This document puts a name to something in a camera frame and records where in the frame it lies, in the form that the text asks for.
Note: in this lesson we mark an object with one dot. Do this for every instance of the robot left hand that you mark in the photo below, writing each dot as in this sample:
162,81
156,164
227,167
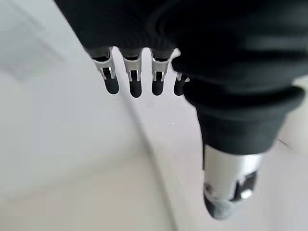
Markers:
216,60

